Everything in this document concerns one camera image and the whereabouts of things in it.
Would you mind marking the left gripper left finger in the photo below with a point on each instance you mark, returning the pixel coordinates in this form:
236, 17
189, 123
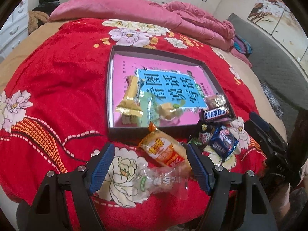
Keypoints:
49, 209

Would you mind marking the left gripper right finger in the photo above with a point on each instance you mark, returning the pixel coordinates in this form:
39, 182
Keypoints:
237, 201

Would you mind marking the blue Oreo cookie pack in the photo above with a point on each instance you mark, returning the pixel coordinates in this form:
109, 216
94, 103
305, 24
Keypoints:
223, 142

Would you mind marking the clear bread pastry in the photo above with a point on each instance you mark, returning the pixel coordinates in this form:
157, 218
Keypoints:
148, 181

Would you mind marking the black green chips bag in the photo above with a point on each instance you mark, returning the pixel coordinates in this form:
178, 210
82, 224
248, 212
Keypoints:
202, 134

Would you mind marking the orange yellow snack bag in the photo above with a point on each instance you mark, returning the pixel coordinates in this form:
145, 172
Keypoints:
164, 149

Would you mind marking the yellow green pastry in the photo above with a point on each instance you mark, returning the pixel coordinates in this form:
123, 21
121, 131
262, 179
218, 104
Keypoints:
170, 111

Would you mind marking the Snickers bar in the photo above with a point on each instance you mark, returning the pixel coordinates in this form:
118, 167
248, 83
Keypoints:
218, 114

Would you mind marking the grey padded headboard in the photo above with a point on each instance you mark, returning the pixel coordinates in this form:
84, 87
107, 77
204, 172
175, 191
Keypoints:
272, 65

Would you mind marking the clear bag brown snack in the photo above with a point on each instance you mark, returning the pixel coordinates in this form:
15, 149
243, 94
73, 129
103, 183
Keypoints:
215, 101

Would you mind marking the red floral blanket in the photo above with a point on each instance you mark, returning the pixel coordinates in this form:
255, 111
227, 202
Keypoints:
57, 117

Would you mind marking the purple teal clothing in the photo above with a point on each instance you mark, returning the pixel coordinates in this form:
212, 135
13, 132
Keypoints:
242, 46

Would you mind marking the grey shallow box tray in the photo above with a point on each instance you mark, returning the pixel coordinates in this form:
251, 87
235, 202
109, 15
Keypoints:
109, 89

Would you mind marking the yellow Alpenliebe candy bag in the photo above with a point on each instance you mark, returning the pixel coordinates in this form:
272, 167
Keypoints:
130, 105

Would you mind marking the pink blue Chinese book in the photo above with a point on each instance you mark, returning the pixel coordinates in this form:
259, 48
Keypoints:
163, 86

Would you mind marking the light green snack packet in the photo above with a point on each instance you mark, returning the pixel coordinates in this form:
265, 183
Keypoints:
148, 105

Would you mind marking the pink quilt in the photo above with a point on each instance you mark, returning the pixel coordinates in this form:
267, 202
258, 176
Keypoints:
181, 17

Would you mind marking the white drawer chest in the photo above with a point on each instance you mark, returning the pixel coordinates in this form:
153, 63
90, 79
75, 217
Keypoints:
15, 29

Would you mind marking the dark clothes pile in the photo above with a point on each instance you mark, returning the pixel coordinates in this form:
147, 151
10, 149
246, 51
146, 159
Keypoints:
47, 6

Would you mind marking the flower wall painting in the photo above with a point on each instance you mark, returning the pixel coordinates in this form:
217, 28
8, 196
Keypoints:
277, 20

